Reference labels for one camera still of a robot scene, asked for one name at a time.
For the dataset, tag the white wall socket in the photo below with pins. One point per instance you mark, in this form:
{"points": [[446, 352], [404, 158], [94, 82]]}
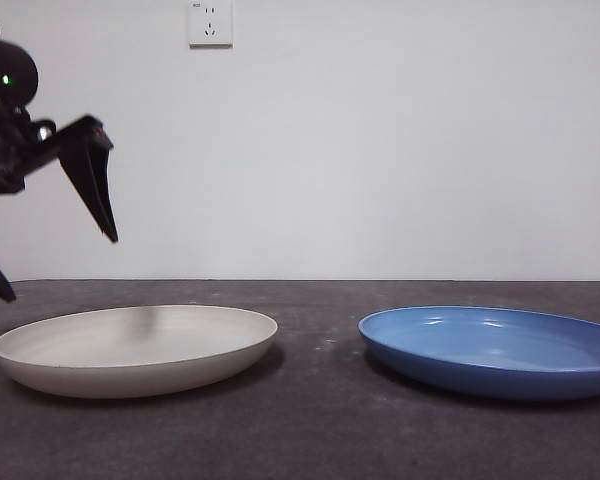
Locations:
{"points": [[211, 25]]}

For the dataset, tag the blue round plate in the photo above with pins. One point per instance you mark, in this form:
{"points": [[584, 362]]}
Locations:
{"points": [[480, 350]]}

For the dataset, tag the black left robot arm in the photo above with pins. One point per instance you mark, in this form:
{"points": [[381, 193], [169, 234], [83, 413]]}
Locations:
{"points": [[10, 70]]}

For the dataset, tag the white round plate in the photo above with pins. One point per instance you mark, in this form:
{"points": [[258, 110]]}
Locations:
{"points": [[130, 355]]}

